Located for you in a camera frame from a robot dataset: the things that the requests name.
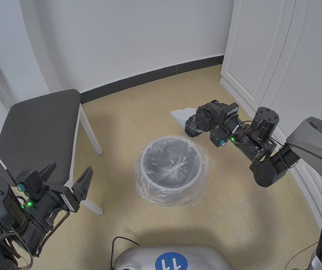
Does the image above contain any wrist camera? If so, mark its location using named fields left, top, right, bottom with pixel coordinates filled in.
left=210, top=124, right=234, bottom=149
left=16, top=169, right=51, bottom=201

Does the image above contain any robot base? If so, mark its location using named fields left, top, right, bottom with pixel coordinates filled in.
left=116, top=244, right=229, bottom=270

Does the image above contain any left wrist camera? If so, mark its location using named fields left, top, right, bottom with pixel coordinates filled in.
left=16, top=169, right=51, bottom=201

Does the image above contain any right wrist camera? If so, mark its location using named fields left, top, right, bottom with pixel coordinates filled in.
left=210, top=124, right=234, bottom=149

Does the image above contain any white wardrobe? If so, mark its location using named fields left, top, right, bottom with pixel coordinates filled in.
left=219, top=0, right=322, bottom=224

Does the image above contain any clear plastic bag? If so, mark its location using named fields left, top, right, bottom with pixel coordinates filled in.
left=134, top=136, right=210, bottom=208

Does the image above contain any black plastic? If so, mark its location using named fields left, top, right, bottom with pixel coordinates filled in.
left=185, top=100, right=229, bottom=139

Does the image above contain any white trash bin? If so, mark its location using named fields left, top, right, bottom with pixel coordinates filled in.
left=140, top=135, right=204, bottom=207

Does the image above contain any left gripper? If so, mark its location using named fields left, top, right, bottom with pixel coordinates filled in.
left=23, top=163, right=94, bottom=230

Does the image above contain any black cable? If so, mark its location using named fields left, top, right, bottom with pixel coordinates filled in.
left=286, top=241, right=319, bottom=270
left=0, top=149, right=20, bottom=187
left=109, top=236, right=141, bottom=270

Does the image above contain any grey chair with white legs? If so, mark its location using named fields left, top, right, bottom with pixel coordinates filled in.
left=0, top=49, right=105, bottom=216

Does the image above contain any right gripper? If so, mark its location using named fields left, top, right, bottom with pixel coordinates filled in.
left=219, top=102, right=253, bottom=151

